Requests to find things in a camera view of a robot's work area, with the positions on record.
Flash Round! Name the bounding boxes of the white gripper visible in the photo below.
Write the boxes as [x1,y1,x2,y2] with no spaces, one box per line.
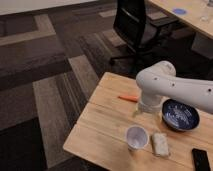
[133,101,161,117]

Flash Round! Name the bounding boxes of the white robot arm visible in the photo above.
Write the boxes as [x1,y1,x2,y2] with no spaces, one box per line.
[136,61,213,114]

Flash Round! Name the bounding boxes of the white sponge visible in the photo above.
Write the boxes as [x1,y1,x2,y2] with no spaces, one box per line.
[152,133,169,157]

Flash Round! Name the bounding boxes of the blue ceramic bowl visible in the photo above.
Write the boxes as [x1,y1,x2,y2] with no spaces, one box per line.
[162,99,200,132]

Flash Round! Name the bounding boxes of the orange carrot toy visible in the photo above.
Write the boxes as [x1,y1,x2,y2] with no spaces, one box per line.
[118,95,138,102]

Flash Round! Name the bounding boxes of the black phone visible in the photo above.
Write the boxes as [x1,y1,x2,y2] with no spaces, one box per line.
[192,148,211,171]

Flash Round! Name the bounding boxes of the black office chair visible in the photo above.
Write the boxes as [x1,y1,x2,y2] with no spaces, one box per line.
[109,0,178,72]

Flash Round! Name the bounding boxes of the blue round coaster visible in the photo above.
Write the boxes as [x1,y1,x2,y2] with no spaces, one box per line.
[172,8,187,15]

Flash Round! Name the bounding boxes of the clear glass on desk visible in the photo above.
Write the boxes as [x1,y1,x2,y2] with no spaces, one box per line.
[200,4,213,22]

